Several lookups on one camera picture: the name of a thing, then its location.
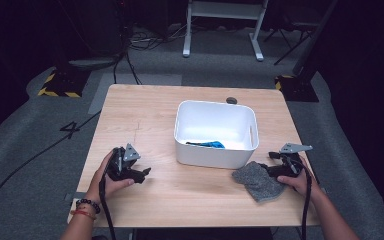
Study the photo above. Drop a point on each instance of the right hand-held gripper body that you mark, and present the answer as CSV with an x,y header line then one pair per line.
x,y
291,163

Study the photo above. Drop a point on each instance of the grey metal pole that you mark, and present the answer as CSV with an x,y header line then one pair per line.
x,y
315,36

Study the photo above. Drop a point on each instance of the person's left hand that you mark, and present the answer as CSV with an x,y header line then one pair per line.
x,y
103,183

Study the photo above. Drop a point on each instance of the white plastic bin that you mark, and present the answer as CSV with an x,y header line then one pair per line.
x,y
213,120

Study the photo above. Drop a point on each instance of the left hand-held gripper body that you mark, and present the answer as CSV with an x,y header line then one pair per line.
x,y
123,166

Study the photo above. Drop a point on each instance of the blue and black sock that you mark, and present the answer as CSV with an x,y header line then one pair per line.
x,y
211,144

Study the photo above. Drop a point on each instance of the person's right hand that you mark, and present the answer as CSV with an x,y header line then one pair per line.
x,y
300,185

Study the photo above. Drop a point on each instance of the small dark round object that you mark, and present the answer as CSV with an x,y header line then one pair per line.
x,y
231,100

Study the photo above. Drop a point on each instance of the black yellow striped stand base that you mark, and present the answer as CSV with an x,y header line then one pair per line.
x,y
65,83
298,88

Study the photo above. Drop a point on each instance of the grey tape strip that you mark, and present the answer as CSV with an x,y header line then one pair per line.
x,y
75,196

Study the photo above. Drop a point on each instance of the black tripod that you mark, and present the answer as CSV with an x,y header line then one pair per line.
x,y
290,50

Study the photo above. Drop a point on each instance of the white metal desk frame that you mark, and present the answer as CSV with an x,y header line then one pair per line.
x,y
225,10

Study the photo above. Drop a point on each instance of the grey knitted sock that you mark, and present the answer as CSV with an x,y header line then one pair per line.
x,y
260,183

